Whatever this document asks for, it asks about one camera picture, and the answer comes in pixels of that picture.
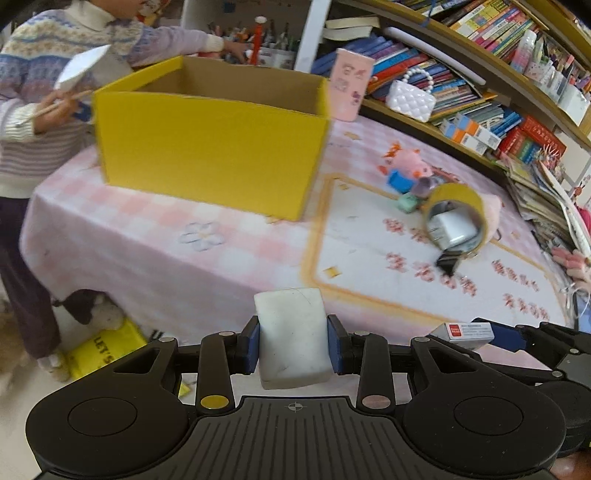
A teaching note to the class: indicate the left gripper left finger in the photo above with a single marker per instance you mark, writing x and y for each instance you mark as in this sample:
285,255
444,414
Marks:
222,355

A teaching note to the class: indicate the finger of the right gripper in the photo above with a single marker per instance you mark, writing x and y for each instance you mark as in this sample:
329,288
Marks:
505,337

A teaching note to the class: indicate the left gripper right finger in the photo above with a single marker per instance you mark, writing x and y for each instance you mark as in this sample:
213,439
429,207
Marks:
367,356

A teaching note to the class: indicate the small white red box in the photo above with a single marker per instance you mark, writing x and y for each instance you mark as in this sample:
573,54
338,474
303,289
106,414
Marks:
471,336

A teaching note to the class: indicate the white rectangular eraser block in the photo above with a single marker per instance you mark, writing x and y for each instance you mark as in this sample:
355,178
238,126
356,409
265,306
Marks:
293,343

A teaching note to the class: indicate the white charger block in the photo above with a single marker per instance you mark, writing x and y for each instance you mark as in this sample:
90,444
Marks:
452,228

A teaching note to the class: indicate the yellow tape roll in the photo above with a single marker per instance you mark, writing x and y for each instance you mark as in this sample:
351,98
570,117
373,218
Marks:
449,196

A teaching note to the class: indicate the pink fluffy pouch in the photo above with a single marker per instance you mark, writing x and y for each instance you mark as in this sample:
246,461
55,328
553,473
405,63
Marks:
492,205

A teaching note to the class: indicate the mint green clip toy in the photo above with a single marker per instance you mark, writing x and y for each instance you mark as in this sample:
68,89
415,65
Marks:
408,203

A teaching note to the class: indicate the purple toy car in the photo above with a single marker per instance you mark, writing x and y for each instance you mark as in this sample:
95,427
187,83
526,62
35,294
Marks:
425,185

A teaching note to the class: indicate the pink plush slipper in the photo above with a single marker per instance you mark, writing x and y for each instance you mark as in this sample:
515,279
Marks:
577,266

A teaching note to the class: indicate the pink checkered tablecloth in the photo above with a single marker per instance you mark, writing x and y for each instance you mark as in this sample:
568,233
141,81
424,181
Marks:
191,268

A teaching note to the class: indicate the yellow bag on floor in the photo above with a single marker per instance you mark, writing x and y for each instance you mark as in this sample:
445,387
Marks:
103,348

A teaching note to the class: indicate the stack of magazines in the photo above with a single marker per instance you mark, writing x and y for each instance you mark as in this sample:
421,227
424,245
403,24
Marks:
542,201

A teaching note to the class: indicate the blue toy piece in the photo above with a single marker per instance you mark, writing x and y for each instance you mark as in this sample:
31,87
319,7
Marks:
399,182

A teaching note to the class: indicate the pink plush doll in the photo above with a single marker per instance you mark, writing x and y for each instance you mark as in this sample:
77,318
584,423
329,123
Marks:
407,162

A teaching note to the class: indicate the orange white box upper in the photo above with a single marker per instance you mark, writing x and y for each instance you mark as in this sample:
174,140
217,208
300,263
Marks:
482,134

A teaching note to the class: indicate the orange white box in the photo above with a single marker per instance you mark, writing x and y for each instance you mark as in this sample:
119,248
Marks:
451,131
482,134

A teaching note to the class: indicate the red dictionary book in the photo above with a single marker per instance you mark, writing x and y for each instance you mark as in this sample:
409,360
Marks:
541,135

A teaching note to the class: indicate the orange white box lower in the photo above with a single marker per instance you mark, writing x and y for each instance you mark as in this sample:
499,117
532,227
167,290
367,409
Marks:
451,131

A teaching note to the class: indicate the yellow cardboard box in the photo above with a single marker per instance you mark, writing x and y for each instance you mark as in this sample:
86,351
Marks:
244,137

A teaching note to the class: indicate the white quilted pearl handbag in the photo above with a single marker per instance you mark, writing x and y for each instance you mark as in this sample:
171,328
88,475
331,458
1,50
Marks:
410,100

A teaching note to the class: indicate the pink cylindrical cup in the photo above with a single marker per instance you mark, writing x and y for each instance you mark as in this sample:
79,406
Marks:
348,84

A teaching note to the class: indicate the child in patterned sweater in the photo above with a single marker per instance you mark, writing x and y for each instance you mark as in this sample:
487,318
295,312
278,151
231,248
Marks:
39,132

